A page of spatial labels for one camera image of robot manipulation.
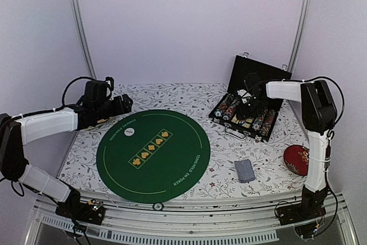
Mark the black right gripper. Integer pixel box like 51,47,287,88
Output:
236,95,267,120

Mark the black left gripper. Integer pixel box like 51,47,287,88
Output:
95,94,133,120

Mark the white dealer button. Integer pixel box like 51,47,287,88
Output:
124,127,135,137

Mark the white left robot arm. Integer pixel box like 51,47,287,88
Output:
1,76,133,219

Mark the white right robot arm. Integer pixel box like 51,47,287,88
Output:
243,73,342,224

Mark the woven bamboo tray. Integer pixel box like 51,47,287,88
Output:
87,117,112,129

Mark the boxed card deck in case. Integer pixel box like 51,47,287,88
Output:
231,115,254,129

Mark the black poker chip case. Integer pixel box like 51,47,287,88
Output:
209,56,292,142

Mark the floral white tablecloth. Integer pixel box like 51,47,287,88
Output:
58,84,308,203

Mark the red floral bowl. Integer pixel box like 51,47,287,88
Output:
283,145,309,176

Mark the blue checked card deck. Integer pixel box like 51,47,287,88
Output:
235,160,256,183

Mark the green round poker mat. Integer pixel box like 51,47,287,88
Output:
96,110,210,204

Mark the aluminium right corner post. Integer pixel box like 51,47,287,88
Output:
287,0,311,73

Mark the aluminium corner post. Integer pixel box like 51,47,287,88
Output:
70,0,97,79
287,0,311,73

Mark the aluminium left corner post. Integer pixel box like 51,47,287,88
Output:
70,0,97,79

